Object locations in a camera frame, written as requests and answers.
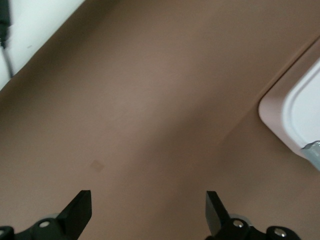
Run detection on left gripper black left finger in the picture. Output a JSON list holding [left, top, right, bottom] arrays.
[[0, 190, 93, 240]]

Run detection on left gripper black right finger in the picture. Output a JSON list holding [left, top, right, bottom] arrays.
[[205, 191, 301, 240]]

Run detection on white box lid grey latches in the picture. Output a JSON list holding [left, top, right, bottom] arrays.
[[281, 58, 320, 173]]

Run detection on pink plastic storage box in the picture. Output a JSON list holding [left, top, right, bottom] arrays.
[[258, 41, 320, 161]]

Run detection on brown table mat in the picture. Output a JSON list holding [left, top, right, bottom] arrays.
[[0, 0, 320, 240]]

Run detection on black cable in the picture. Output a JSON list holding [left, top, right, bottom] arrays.
[[0, 0, 15, 77]]

